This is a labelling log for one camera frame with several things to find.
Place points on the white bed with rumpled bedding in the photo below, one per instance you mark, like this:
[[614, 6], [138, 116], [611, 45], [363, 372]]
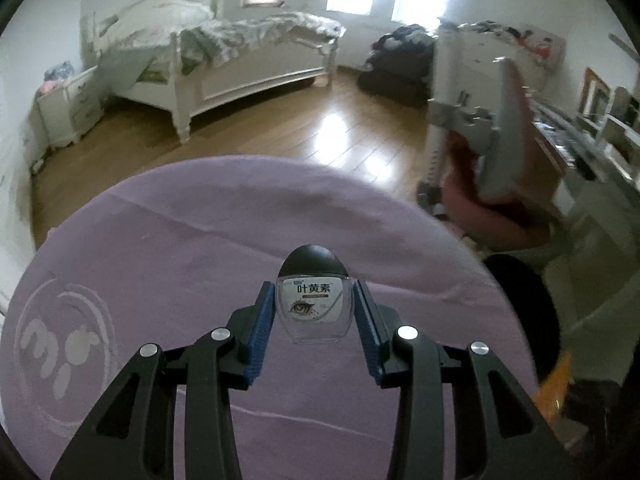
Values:
[[235, 65]]

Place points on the wall picture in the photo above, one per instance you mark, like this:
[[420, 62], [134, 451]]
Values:
[[542, 45]]

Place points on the pile of clothes on nightstand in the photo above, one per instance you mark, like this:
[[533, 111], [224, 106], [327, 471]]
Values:
[[57, 77]]

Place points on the dark pile of clothes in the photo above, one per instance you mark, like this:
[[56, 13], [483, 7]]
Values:
[[395, 65]]

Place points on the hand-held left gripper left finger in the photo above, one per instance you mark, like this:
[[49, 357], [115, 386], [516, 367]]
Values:
[[262, 332]]

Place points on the pink and grey chair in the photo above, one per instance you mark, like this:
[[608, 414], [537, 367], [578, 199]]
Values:
[[500, 160]]

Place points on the white nightstand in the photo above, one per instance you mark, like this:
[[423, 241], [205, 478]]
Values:
[[70, 110]]

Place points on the white desk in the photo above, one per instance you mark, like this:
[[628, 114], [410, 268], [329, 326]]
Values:
[[600, 170]]

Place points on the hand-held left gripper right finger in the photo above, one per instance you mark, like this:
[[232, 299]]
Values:
[[367, 332]]

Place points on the dark blurry object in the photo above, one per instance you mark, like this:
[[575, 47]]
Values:
[[605, 430]]

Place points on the orange snack wrapper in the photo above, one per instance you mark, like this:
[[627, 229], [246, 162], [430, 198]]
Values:
[[554, 390]]

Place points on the clear eye drop bottle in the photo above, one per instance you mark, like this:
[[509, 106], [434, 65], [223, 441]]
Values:
[[314, 300]]

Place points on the picture frames on desk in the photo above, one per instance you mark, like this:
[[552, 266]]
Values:
[[595, 91]]

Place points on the purple printed cloth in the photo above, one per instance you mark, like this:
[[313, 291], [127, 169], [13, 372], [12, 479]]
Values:
[[200, 240]]

